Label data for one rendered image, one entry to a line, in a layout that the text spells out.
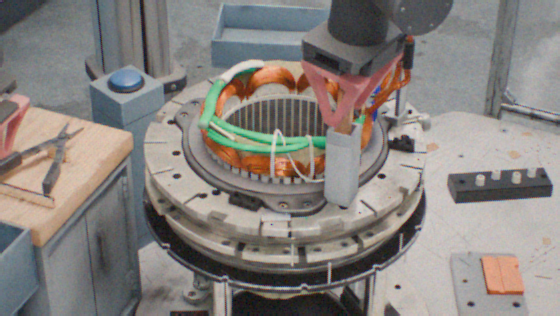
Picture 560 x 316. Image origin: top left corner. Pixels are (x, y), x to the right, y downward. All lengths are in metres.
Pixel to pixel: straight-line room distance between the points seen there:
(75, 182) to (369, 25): 0.41
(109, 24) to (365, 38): 0.68
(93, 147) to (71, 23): 2.48
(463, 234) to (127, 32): 0.57
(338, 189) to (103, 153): 0.30
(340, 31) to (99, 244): 0.47
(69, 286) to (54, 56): 2.33
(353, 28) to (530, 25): 2.81
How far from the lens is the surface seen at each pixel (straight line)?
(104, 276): 1.42
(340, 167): 1.16
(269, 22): 1.63
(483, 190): 1.72
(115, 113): 1.49
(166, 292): 1.52
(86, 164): 1.31
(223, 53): 1.54
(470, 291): 1.55
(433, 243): 1.65
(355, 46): 1.06
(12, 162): 1.29
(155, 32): 1.69
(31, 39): 3.73
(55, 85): 3.48
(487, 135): 1.88
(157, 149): 1.27
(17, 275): 1.24
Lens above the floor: 1.83
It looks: 36 degrees down
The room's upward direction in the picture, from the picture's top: 1 degrees clockwise
